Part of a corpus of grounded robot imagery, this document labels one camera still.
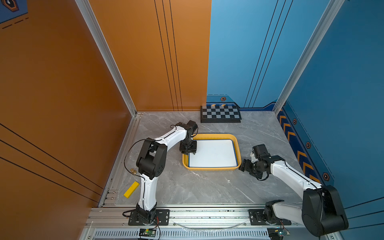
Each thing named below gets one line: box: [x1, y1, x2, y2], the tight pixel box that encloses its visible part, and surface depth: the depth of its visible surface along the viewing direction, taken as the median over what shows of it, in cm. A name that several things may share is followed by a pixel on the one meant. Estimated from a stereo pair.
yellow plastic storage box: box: [182, 133, 242, 171], surface depth 95 cm
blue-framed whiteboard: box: [188, 139, 238, 168], surface depth 93 cm
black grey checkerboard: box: [200, 105, 242, 123], surface depth 118 cm
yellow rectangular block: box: [123, 181, 140, 199], surface depth 82 cm
